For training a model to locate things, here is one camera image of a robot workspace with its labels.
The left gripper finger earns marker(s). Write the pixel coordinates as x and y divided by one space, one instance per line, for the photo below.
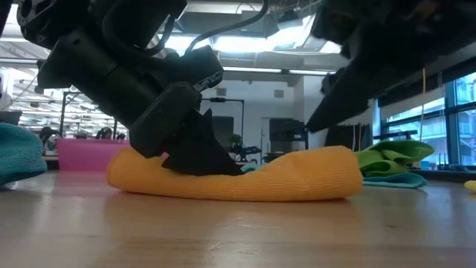
217 149
189 160

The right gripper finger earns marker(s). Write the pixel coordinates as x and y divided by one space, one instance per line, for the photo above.
331 82
346 100

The orange microfiber towel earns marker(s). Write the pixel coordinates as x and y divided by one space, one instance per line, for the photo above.
279 178

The green microfiber towel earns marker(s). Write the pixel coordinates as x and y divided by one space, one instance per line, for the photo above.
390 156

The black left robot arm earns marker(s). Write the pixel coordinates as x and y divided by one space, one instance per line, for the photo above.
56 18

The black background robot arm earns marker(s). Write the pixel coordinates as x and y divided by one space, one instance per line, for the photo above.
247 152

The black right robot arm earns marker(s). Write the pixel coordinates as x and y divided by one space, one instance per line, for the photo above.
453 22

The pink plastic basket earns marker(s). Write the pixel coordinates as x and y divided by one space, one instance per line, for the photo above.
89 156

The flat teal microfiber towel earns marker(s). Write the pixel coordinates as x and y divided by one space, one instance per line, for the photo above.
394 181

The crumpled teal microfiber towel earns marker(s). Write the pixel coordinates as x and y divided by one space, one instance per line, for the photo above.
18 156

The yellow microfiber towel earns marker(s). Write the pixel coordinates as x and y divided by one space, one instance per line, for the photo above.
471 186

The small green background plant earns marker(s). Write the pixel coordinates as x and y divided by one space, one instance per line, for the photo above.
235 139

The black hanging curtain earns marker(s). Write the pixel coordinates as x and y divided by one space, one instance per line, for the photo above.
346 139

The person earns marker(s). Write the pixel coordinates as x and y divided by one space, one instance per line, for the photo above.
105 133
46 136

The long ceiling light fixture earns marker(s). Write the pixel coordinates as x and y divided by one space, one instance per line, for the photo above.
279 70
18 63

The black mesh cart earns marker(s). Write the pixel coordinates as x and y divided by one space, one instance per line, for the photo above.
394 134

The black background cabinet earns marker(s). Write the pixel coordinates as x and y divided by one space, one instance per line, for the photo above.
286 130

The black background workstation frame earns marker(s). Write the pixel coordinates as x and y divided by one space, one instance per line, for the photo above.
64 111
230 99

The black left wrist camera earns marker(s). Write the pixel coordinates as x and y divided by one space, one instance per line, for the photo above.
201 67

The black window frame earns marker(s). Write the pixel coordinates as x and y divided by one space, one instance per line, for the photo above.
450 111

